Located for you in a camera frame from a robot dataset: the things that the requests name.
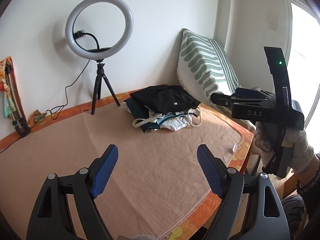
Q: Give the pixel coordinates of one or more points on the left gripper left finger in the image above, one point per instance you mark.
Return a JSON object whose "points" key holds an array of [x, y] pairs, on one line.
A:
{"points": [[101, 170]]}

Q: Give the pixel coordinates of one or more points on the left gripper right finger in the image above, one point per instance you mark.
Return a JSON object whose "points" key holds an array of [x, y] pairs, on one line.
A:
{"points": [[214, 170]]}

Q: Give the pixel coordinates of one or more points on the black garment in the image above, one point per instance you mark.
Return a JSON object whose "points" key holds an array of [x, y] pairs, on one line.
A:
{"points": [[165, 99]]}

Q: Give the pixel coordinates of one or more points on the pile of clothes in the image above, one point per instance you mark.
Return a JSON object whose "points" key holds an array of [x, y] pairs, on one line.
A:
{"points": [[146, 119]]}

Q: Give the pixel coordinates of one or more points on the right gloved hand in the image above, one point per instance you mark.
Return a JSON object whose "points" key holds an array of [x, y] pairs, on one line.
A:
{"points": [[303, 160]]}

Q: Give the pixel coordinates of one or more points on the beige fleece blanket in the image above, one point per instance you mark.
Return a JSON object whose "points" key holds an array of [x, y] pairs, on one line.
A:
{"points": [[120, 154]]}

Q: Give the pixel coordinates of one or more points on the orange floral bed sheet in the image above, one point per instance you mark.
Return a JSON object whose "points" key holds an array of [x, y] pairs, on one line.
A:
{"points": [[125, 129]]}

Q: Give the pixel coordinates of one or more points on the green striped pillow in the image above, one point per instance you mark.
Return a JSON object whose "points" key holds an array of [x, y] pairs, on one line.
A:
{"points": [[204, 68]]}

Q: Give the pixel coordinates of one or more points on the folded silver tripod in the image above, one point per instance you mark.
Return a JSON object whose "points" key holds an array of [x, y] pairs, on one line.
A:
{"points": [[17, 117]]}

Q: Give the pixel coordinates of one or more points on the colourful scarf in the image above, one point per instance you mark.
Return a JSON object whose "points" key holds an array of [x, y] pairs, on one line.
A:
{"points": [[5, 90]]}

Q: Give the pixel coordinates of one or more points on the ring light tripod stand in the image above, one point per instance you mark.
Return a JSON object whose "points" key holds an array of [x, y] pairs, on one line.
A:
{"points": [[100, 77]]}

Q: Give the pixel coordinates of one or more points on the white ring light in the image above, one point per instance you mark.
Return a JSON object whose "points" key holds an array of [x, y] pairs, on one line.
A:
{"points": [[98, 29]]}

